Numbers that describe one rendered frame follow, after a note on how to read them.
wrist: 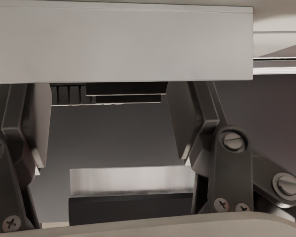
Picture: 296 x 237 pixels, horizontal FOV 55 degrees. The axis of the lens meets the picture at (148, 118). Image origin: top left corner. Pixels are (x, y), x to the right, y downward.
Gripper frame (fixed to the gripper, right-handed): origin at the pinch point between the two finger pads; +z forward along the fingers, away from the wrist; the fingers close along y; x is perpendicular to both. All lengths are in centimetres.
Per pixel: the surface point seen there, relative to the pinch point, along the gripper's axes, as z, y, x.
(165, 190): 0.8, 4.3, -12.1
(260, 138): 27, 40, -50
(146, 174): 1.9, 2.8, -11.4
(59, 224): 65, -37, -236
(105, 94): 19.1, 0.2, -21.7
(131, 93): 18.8, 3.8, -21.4
